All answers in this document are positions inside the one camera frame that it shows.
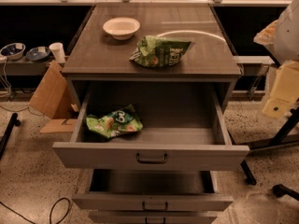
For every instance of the green rice chip bag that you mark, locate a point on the green rice chip bag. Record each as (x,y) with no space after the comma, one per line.
(116,123)

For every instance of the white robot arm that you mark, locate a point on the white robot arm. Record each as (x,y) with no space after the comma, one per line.
(281,37)

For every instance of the grey open top drawer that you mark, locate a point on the grey open top drawer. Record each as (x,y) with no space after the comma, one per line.
(183,129)

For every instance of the grey open drawer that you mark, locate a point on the grey open drawer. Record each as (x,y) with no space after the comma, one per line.
(157,191)
(183,129)

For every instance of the green chip bag on counter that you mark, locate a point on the green chip bag on counter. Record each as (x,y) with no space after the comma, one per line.
(157,52)

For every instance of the grey drawer cabinet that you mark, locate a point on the grey drawer cabinet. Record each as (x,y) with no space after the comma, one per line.
(98,56)

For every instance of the grey open middle drawer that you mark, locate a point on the grey open middle drawer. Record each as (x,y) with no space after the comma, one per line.
(157,191)

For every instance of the grey bottom drawer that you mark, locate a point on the grey bottom drawer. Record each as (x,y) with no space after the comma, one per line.
(142,217)

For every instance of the white bowl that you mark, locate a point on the white bowl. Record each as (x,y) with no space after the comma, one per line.
(121,28)

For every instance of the brown cardboard box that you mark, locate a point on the brown cardboard box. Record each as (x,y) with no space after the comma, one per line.
(53,99)

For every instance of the white paper cup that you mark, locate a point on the white paper cup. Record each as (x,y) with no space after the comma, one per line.
(57,50)

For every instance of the blue bowl right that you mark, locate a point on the blue bowl right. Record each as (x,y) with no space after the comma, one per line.
(38,54)

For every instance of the blue bowl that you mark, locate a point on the blue bowl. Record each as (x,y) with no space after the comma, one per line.
(13,51)
(38,54)

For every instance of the grey side shelf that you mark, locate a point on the grey side shelf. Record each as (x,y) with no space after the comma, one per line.
(23,67)

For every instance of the black table base right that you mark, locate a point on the black table base right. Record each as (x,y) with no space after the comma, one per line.
(281,138)

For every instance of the black stand leg left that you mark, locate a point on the black stand leg left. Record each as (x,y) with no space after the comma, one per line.
(13,122)

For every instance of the blue bowl left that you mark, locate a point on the blue bowl left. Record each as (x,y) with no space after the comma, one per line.
(13,51)

